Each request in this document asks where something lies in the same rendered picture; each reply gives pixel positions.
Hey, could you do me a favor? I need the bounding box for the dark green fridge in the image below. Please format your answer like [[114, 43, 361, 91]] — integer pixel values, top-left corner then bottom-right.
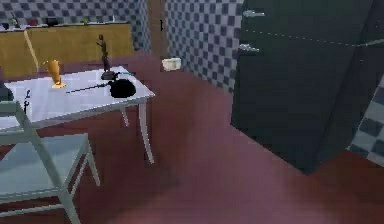
[[230, 0, 384, 175]]

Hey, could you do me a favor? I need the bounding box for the dark brown statuette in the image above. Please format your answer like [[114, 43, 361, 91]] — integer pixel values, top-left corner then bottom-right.
[[95, 33, 116, 81]]

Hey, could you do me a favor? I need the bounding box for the silver fridge handle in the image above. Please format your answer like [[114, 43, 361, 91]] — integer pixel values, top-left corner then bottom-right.
[[242, 9, 266, 19], [237, 43, 261, 54]]

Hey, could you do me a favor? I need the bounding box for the white bin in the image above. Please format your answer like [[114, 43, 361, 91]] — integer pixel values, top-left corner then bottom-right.
[[161, 57, 183, 72]]

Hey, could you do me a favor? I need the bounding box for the brown room door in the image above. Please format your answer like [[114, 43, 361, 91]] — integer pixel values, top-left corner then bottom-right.
[[146, 0, 170, 62]]

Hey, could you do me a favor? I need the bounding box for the yellow wooden counter cabinet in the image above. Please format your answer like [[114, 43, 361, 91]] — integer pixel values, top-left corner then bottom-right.
[[0, 21, 136, 80]]

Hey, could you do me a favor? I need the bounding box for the small black utensil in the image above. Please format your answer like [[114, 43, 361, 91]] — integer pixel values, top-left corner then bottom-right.
[[23, 89, 32, 115]]

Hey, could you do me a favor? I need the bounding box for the green house plant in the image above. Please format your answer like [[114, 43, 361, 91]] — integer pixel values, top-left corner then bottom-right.
[[9, 12, 21, 29]]

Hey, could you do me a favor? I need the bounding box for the orange vase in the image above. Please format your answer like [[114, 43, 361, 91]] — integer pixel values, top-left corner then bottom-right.
[[43, 59, 67, 90]]

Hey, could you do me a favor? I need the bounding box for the pale grey chair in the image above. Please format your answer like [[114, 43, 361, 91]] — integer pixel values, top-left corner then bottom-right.
[[0, 100, 101, 224]]

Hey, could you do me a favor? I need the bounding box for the black frying pan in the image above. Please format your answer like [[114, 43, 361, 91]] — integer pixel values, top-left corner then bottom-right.
[[65, 78, 138, 99]]

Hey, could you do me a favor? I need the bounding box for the white table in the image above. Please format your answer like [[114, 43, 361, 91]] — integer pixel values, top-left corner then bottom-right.
[[0, 65, 156, 165]]

